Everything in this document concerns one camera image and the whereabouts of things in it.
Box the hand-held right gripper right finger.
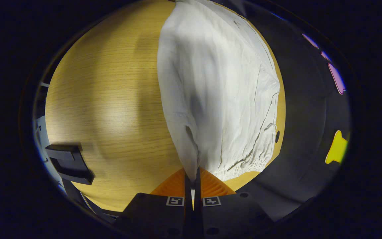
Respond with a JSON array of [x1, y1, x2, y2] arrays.
[[194, 167, 273, 239]]

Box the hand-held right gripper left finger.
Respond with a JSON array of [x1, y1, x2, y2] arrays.
[[114, 168, 194, 239]]

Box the white jeans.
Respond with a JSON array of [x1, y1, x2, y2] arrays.
[[157, 0, 281, 186]]

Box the black backdrop cloth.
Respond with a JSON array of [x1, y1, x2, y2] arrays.
[[211, 0, 352, 222]]

